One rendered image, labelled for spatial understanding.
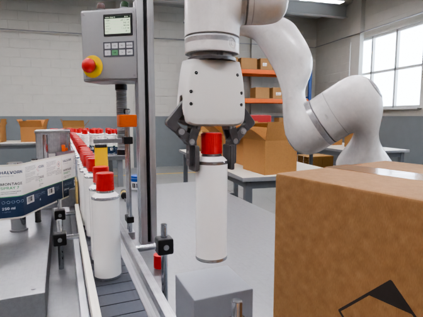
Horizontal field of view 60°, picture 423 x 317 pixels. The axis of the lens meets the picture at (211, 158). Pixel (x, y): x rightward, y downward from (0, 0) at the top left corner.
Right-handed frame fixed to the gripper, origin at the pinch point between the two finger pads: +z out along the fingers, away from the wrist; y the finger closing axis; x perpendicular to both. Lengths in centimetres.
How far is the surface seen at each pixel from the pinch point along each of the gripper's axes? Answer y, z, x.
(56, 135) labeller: 23, 0, -84
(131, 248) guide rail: 11.4, 16.2, -9.0
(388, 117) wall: -574, -12, -480
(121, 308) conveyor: 13.9, 24.5, -4.3
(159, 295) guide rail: 11.1, 16.3, 9.5
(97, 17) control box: 12, -33, -51
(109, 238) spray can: 14.2, 16.0, -15.2
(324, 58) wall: -598, -159, -704
